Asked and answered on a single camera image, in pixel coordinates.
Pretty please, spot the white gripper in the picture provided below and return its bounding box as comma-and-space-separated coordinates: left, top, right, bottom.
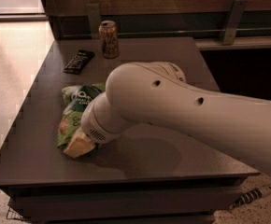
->
64, 92, 135, 158

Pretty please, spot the green rice chip bag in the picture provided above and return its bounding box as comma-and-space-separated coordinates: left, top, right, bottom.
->
57, 83, 105, 152

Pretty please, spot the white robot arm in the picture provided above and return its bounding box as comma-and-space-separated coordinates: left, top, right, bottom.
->
80, 62, 271, 176

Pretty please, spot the black chocolate bar wrapper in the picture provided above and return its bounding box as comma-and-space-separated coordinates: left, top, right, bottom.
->
64, 49, 94, 75

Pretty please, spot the orange drink can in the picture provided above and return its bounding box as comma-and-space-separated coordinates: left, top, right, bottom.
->
99, 21, 120, 59

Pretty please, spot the wire rack corner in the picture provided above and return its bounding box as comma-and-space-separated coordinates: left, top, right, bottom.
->
6, 208, 24, 221

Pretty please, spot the horizontal metal rail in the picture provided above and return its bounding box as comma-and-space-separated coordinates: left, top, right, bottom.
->
59, 28, 271, 39

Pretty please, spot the left metal rail bracket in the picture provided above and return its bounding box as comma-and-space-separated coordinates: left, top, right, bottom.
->
86, 3, 101, 39

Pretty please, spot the metal rail bracket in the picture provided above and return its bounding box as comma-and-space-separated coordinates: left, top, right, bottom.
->
220, 0, 248, 46
86, 3, 101, 39

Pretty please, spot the striped black white cable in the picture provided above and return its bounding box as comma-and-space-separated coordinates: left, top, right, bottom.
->
229, 185, 271, 209

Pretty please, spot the right metal rail bracket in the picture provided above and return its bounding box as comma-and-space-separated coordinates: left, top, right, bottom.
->
220, 0, 248, 46

